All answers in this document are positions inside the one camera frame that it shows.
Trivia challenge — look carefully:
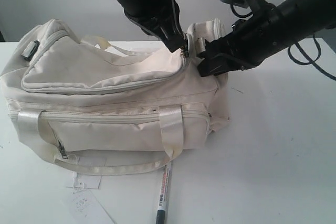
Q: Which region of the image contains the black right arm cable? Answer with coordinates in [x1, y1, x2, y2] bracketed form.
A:
[229, 3, 336, 80]

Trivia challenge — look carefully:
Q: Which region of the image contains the black and white marker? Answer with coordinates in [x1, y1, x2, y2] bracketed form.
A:
[155, 162, 172, 224]

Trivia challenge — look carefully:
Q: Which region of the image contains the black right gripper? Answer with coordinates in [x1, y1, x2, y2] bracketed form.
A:
[195, 11, 284, 77]

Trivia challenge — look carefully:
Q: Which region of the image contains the small white price tag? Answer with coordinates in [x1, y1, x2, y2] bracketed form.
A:
[65, 190, 94, 219]

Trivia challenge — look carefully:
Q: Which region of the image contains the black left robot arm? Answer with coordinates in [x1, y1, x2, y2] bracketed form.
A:
[117, 0, 186, 52]

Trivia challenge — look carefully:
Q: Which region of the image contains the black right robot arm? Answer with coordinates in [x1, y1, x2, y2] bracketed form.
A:
[197, 0, 335, 80]

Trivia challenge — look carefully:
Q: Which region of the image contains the white paper hang tag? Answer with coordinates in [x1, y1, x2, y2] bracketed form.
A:
[64, 172, 102, 189]

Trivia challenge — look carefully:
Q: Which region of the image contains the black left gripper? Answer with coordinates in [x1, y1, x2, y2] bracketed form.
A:
[117, 0, 186, 52]

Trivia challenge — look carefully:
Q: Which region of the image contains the cream fabric duffel bag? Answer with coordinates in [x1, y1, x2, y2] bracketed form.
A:
[1, 19, 230, 176]

